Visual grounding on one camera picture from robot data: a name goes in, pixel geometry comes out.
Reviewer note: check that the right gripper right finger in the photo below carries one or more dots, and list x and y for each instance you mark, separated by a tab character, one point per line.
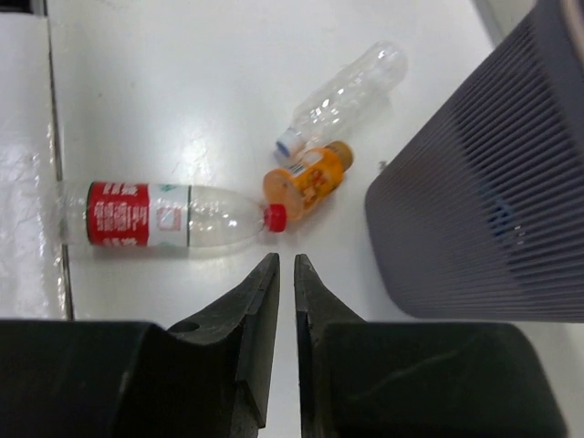
405	379

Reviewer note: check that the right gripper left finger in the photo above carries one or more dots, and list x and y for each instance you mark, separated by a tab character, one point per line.
207	375

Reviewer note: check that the red label bottle red cap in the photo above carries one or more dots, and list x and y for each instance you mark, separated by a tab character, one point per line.
206	220

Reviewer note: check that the grey mesh waste bin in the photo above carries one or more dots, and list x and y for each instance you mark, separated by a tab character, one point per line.
480	216

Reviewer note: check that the orange juice bottle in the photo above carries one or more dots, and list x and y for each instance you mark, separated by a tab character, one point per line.
302	186

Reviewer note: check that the clear unlabelled plastic bottle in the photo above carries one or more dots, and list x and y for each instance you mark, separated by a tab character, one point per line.
343	102

